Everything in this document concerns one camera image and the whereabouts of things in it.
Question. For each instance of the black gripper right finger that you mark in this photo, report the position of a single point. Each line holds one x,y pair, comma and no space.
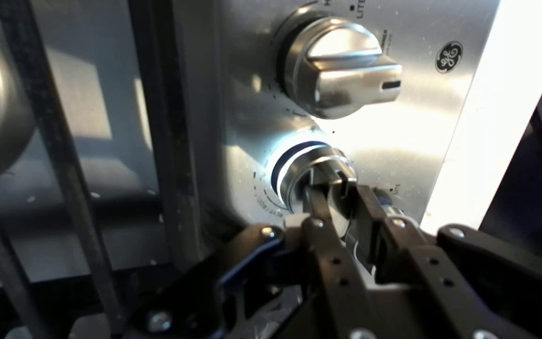
474,283

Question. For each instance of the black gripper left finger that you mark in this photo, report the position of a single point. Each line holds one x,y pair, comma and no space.
333,298

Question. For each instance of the steel stove knob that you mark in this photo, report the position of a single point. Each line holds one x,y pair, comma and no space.
331,67
311,164

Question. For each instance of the black gas stove cooktop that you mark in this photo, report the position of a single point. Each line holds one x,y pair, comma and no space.
239,119

